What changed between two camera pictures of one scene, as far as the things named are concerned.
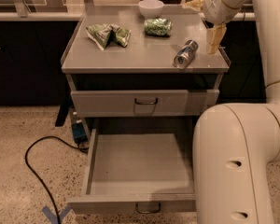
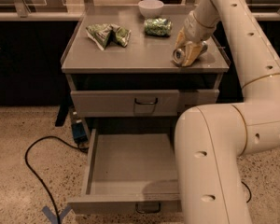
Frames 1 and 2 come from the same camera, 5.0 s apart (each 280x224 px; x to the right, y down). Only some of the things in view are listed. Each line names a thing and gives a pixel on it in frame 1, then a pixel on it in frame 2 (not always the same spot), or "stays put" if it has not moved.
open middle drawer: [138, 171] stays put
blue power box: [79, 135] stays put
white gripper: [215, 7] → [195, 28]
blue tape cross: [53, 217] stays put
